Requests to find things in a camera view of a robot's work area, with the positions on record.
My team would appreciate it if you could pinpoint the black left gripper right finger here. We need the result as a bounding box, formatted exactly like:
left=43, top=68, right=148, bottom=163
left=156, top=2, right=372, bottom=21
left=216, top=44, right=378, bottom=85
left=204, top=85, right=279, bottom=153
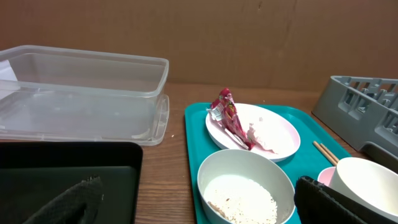
left=294, top=176, right=397, bottom=224

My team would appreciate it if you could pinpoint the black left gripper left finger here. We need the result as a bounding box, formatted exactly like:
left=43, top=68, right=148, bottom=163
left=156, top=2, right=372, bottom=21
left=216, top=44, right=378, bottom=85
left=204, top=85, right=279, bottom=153
left=24, top=176, right=103, bottom=224

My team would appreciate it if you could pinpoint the small pink bowl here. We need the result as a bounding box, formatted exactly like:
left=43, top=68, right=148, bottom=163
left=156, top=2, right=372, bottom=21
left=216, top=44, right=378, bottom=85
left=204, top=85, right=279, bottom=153
left=317, top=167, right=336, bottom=186

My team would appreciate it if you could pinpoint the wooden chopstick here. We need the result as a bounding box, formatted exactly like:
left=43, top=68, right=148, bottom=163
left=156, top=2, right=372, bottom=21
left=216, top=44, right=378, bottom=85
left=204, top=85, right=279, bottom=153
left=313, top=141, right=337, bottom=166
left=320, top=143, right=339, bottom=163

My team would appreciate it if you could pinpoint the white paper cup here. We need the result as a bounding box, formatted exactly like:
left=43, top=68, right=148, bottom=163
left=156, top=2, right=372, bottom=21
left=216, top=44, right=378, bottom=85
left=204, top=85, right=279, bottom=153
left=328, top=157, right=397, bottom=222

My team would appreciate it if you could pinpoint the pink round plate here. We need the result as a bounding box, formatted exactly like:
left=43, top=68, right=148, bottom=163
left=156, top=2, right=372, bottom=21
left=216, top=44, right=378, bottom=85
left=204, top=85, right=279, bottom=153
left=205, top=103, right=301, bottom=162

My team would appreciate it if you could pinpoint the white napkin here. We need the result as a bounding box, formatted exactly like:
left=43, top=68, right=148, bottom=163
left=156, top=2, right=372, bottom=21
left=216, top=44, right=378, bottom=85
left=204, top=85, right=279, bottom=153
left=247, top=117, right=282, bottom=154

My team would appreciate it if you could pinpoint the red snack wrapper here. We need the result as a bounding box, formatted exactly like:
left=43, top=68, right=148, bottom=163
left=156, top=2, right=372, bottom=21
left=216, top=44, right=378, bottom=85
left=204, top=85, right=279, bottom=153
left=207, top=88, right=255, bottom=151

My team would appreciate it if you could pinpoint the grey dishwasher rack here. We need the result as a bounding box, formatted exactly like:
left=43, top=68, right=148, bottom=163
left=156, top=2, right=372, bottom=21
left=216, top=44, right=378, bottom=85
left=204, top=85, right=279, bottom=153
left=312, top=76, right=397, bottom=172

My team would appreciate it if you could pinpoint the teal serving tray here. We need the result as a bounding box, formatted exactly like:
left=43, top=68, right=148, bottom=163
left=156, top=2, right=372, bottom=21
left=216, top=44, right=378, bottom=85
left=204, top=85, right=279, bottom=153
left=185, top=103, right=350, bottom=224

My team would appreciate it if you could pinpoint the black plastic tray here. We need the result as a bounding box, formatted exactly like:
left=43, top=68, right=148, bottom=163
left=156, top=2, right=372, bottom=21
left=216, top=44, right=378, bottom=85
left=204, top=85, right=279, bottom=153
left=1, top=142, right=143, bottom=223

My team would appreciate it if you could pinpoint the grey bowl with rice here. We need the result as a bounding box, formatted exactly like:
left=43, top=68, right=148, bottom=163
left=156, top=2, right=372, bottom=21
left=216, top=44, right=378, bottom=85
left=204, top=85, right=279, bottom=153
left=197, top=149, right=295, bottom=223

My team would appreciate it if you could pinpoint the clear plastic bin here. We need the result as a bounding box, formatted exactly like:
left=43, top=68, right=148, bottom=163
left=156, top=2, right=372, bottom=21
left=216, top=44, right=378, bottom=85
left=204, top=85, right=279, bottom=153
left=1, top=45, right=169, bottom=146

